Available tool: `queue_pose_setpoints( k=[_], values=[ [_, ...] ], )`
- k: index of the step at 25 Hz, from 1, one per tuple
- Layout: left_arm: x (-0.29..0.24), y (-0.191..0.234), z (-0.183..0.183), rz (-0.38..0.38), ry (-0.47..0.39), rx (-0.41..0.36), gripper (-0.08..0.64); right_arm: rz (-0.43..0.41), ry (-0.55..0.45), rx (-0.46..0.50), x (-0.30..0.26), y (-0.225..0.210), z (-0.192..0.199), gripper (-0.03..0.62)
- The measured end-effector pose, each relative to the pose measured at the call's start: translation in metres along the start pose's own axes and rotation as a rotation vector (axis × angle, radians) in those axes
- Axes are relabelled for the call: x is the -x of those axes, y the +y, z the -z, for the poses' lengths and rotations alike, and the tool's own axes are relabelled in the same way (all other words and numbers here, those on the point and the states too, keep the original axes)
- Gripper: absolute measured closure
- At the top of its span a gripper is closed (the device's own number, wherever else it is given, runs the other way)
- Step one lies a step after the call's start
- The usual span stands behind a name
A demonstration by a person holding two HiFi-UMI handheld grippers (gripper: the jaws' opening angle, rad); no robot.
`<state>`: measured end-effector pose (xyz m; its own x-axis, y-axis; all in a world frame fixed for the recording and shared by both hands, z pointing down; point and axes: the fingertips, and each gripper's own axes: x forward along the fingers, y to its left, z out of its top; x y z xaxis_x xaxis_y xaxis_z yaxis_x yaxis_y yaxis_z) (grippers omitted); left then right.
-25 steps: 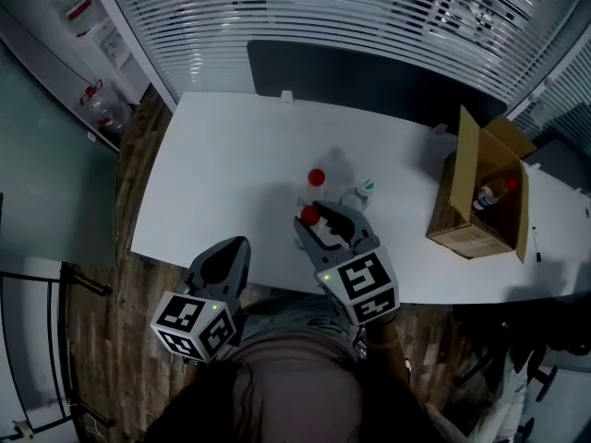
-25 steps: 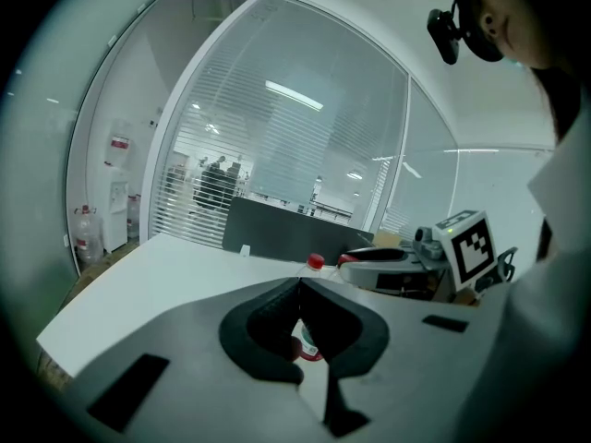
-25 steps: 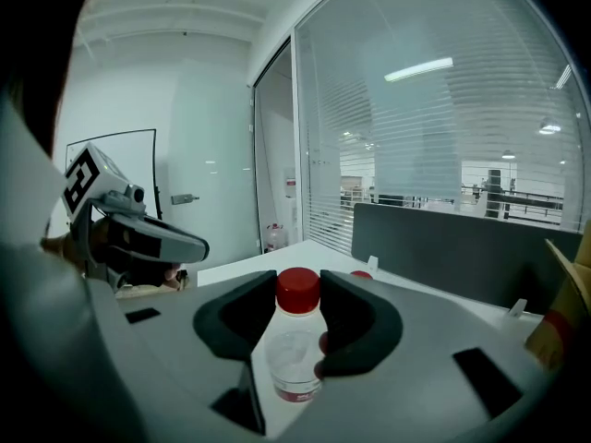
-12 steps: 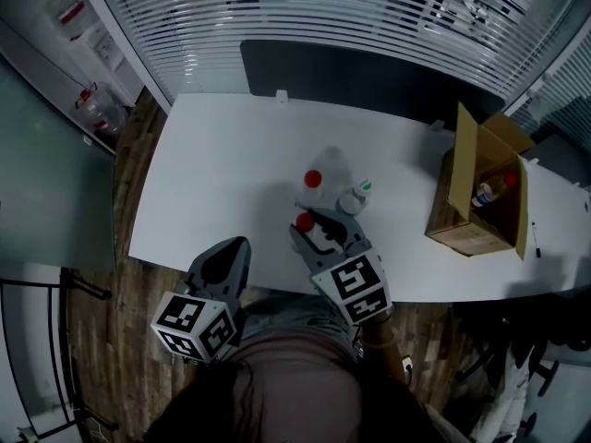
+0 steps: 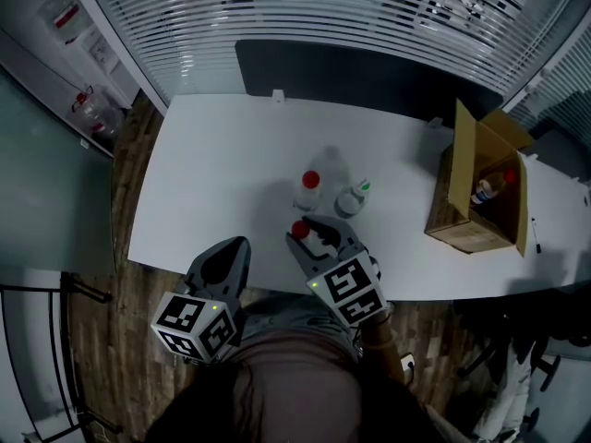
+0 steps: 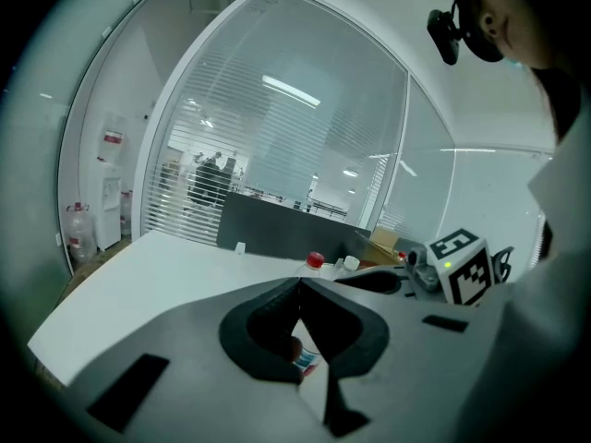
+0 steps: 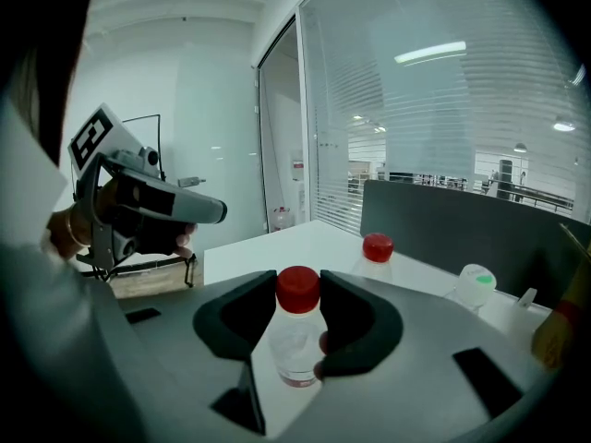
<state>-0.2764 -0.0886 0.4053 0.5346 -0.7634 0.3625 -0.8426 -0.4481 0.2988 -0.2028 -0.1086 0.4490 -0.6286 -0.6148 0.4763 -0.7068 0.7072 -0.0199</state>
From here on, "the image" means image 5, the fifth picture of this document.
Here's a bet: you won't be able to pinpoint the brown cardboard box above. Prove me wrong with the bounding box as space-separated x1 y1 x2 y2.
424 98 537 257

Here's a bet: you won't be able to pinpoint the red-capped clear bottle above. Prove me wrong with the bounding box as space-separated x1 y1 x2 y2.
469 168 518 207
293 169 323 211
290 221 333 257

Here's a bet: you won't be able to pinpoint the long dark desk partition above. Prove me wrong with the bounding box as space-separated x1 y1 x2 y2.
235 39 504 119

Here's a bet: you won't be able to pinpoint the white table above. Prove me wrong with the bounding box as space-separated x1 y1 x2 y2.
127 92 591 303

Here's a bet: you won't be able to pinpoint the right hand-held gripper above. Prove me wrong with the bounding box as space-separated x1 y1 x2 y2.
285 215 388 327

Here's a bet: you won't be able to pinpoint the white horizontal blinds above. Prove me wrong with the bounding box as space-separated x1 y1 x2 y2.
78 0 578 110
502 16 591 138

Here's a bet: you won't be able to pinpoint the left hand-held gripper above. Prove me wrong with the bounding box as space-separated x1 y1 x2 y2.
151 236 252 364

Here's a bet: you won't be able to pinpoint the white-green capped clear bottle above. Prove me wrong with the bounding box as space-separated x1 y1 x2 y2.
332 177 373 220

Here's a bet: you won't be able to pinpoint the person's grey trousers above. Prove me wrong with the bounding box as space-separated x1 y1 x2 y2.
239 293 356 354

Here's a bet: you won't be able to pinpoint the white storage shelf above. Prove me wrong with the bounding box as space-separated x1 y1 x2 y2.
0 0 142 159

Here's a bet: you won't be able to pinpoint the whiteboard on black stand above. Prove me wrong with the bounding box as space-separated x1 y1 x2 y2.
0 269 124 443

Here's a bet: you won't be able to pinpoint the person's mauve shirt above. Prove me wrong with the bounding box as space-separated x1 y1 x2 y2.
230 329 364 443

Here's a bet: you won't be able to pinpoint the short dark desk partition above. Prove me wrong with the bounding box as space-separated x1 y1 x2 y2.
530 126 591 179

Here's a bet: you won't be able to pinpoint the person's right forearm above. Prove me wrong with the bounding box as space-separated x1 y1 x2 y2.
357 314 407 385

